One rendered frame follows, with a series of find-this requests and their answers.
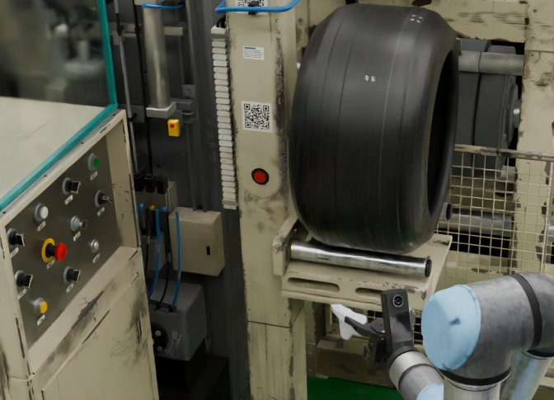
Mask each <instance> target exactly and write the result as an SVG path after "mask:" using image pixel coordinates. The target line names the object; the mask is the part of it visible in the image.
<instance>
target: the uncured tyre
mask: <svg viewBox="0 0 554 400"><path fill-rule="evenodd" d="M350 6H356V7H350ZM375 7H378V8H375ZM411 14H416V15H419V16H423V17H424V18H425V19H424V20H423V21H422V24H418V23H415V22H413V21H408V20H409V18H410V16H411ZM364 73H377V74H378V77H377V81H376V84H367V83H362V81H363V76H364ZM458 97H459V71H458V44H457V39H456V35H455V32H454V30H453V28H452V27H451V26H450V25H449V24H448V23H447V22H446V21H445V20H444V19H443V18H442V17H441V16H440V15H439V14H438V13H437V12H435V11H432V10H430V9H427V8H424V7H403V6H389V5H376V4H363V3H352V4H349V5H344V6H340V7H338V8H337V9H336V10H335V11H333V12H332V13H331V14H330V15H329V16H327V17H326V18H325V19H324V20H323V21H321V22H320V23H319V24H318V25H317V27H316V28H315V30H314V32H313V33H312V35H311V37H310V39H309V41H308V44H307V47H306V49H305V51H304V54H303V59H302V62H301V65H300V68H299V71H298V78H297V82H296V87H295V91H294V96H293V106H292V113H291V121H290V130H289V182H290V190H291V196H292V200H293V206H294V209H295V212H296V214H297V216H298V218H299V220H300V221H301V223H302V224H303V225H304V227H305V228H306V229H307V230H308V232H310V234H311V235H312V236H313V237H314V238H315V239H316V240H318V241H319V242H323V243H325V244H327V245H329V246H334V247H346V248H352V249H358V250H365V251H371V252H382V253H388V254H394V255H400V254H406V253H412V252H413V251H414V250H416V249H417V248H419V247H421V246H422V245H423V244H425V243H426V242H428V241H429V240H430V239H431V238H432V237H433V235H434V232H435V229H436V228H437V225H438V222H439V218H440V215H441V212H442V208H443V205H444V199H445V196H446V192H447V189H448V182H449V178H450V172H451V168H452V163H453V152H454V146H455V139H456V131H457V122H458Z"/></svg>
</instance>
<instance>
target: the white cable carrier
mask: <svg viewBox="0 0 554 400"><path fill-rule="evenodd" d="M224 25H225V26H223V27H222V26H221V22H220V23H219V27H216V25H215V26H214V27H213V28H212V29H211V33H214V34H225V35H227V34H228V26H227V25H226V22H225V23H224ZM212 40H214V41H213V42H212V46H214V47H213V49H212V51H213V53H215V54H214V55H213V59H215V60H214V66H215V67H214V71H215V72H216V73H215V74H214V78H217V79H216V80H215V81H214V82H215V85H217V86H216V87H215V91H217V92H216V97H217V99H216V103H218V104H217V109H218V111H217V115H219V117H218V121H219V123H218V127H219V129H218V133H219V134H220V135H219V136H218V139H221V140H220V141H219V145H221V146H220V148H219V151H221V153H220V157H221V159H220V162H221V163H222V164H221V168H222V171H221V174H222V180H223V182H222V185H223V186H224V187H223V191H224V193H223V197H224V198H223V200H230V201H237V202H238V192H237V167H236V154H235V140H234V126H233V115H232V89H231V77H230V63H229V51H228V40H223V39H212ZM223 207H224V208H226V209H236V208H237V207H236V206H233V205H223Z"/></svg>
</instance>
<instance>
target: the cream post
mask: <svg viewBox="0 0 554 400"><path fill-rule="evenodd" d="M292 1H293V0H266V2H267V7H283V6H287V5H289V4H290V3H291V2H292ZM235 6H236V3H235V0H226V7H235ZM227 26H228V51H229V63H230V77H231V89H232V115H233V126H234V140H235V154H236V167H237V192H238V204H239V213H240V231H241V244H242V269H243V282H244V295H245V308H246V333H247V346H248V359H249V372H250V385H251V400H308V394H307V368H306V342H305V316H304V300H302V299H292V298H287V297H282V296H281V290H282V289H281V276H277V275H273V265H272V247H271V243H272V241H273V240H274V238H275V236H276V234H277V233H278V231H279V230H280V229H281V227H282V225H283V224H284V222H285V220H286V219H287V218H288V217H289V215H290V214H291V212H292V211H293V208H294V206H293V200H292V196H291V190H290V182H289V130H290V121H291V113H292V106H293V96H294V91H295V87H296V82H297V55H296V29H295V6H294V7H293V8H292V9H290V10H288V11H286V12H267V15H248V14H243V13H236V12H227ZM243 46H251V47H261V48H264V60H262V59H244V57H243ZM242 101H253V102H261V103H270V104H271V112H272V131H273V133H269V132H261V131H253V130H245V129H243V127H242ZM257 171H262V172H264V173H265V175H266V179H265V181H264V182H258V181H256V180H255V178H254V174H255V173H256V172H257Z"/></svg>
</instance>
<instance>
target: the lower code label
mask: <svg viewBox="0 0 554 400"><path fill-rule="evenodd" d="M242 127H243V129H245V130H253V131H261V132H269V133H273V131H272V112H271V104H270V103H261V102H253V101H242Z"/></svg>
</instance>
